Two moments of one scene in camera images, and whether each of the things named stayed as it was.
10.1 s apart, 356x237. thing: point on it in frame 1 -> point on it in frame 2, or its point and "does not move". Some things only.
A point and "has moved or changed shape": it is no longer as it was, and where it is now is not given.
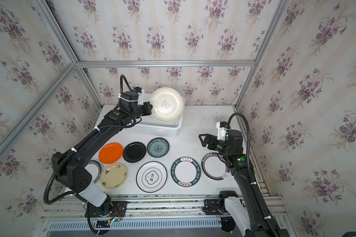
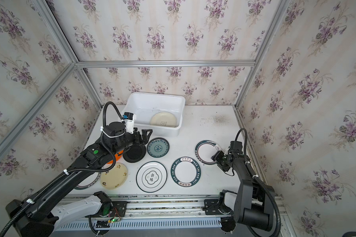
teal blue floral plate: (157, 147) does not move
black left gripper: (148, 106) -> (145, 138)
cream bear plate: (167, 104) -> (163, 119)
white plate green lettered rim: (185, 172) does not move
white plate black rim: (151, 177) does not move
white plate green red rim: (214, 168) has moved or changed shape
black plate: (134, 152) does not move
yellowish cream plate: (113, 175) does not move
